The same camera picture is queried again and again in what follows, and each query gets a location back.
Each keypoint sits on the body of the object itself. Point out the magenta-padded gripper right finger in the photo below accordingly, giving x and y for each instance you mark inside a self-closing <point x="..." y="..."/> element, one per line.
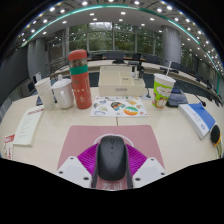
<point x="136" y="159"/>

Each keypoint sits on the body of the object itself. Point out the group of ceiling lights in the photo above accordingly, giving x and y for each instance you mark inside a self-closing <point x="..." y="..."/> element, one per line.
<point x="91" y="14"/>

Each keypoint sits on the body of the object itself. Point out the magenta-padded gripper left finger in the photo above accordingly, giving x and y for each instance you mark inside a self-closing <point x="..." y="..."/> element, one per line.
<point x="87" y="158"/>

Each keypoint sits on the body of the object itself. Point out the white paper leaflet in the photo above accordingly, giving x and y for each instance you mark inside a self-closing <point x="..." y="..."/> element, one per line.
<point x="28" y="125"/>

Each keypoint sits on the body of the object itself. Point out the beige organizer box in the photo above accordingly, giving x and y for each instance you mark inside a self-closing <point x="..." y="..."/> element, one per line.
<point x="121" y="83"/>

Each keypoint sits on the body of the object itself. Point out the black computer mouse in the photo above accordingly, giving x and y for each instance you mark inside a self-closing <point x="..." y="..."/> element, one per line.
<point x="111" y="158"/>

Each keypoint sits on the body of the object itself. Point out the colourful sticker sheet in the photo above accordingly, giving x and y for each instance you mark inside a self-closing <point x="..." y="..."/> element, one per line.
<point x="119" y="106"/>

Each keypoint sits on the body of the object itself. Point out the green printed paper cup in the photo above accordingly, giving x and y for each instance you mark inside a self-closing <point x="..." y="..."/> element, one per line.
<point x="162" y="92"/>

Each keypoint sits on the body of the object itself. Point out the pink mouse pad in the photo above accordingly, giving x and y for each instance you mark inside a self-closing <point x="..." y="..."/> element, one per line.
<point x="80" y="136"/>

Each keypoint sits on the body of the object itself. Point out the group of dark chairs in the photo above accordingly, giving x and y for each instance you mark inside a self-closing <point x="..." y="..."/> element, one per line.
<point x="151" y="59"/>

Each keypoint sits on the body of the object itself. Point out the white lidded mug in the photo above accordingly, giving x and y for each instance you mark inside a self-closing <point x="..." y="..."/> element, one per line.
<point x="63" y="94"/>

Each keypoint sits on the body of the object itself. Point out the red thermos bottle green band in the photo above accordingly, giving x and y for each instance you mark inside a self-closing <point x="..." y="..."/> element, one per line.
<point x="80" y="81"/>

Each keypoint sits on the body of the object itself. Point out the long curved conference desk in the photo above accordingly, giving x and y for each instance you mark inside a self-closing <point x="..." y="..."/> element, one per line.
<point x="96" y="63"/>

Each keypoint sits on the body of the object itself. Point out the dark conference microphone console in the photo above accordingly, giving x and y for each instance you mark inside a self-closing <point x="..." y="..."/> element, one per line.
<point x="176" y="97"/>

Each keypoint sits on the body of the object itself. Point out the blue and white book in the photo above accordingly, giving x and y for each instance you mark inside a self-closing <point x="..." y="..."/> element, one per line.
<point x="201" y="118"/>

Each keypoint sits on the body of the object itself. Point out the red and white brochure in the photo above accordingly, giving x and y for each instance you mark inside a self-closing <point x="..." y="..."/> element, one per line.
<point x="9" y="145"/>

